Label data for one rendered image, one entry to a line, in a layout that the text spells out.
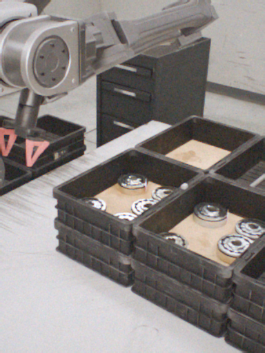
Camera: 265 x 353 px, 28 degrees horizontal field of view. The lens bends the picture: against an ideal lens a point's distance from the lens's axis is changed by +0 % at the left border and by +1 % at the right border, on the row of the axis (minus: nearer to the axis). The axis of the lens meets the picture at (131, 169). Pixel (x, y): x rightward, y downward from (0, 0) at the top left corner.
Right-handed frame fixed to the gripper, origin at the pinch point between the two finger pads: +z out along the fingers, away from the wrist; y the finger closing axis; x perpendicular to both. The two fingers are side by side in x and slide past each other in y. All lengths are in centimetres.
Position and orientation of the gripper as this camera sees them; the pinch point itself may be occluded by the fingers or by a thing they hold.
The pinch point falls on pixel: (17, 158)
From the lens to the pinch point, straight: 147.5
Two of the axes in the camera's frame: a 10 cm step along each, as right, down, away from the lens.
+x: -5.7, 0.0, -8.2
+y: -7.8, -3.0, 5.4
